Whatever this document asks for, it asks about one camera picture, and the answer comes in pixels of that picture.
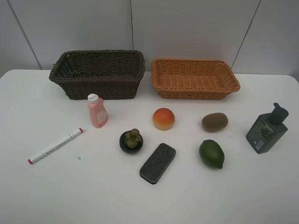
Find green lime fruit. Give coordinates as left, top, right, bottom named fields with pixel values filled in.
left=199, top=140, right=225, bottom=169

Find brown kiwi fruit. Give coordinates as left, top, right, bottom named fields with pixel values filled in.
left=201, top=112, right=228, bottom=132

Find dark grey whiteboard eraser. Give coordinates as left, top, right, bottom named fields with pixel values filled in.
left=139, top=143, right=176, bottom=184

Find dark mangosteen fruit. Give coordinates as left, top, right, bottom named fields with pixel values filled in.
left=119, top=128, right=143, bottom=154

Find white marker red caps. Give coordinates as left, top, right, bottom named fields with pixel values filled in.
left=28, top=128, right=83, bottom=165

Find dark green pump bottle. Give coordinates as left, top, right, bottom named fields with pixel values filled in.
left=246, top=103, right=289, bottom=154

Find orange peach fruit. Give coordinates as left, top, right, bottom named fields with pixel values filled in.
left=153, top=108, right=175, bottom=131

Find pink bottle white cap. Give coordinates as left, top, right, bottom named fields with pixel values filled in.
left=87, top=93, right=108, bottom=128

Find orange wicker basket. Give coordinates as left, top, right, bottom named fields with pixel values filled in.
left=151, top=59, right=240, bottom=100

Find dark brown wicker basket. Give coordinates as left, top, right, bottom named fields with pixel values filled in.
left=49, top=50, right=145, bottom=100

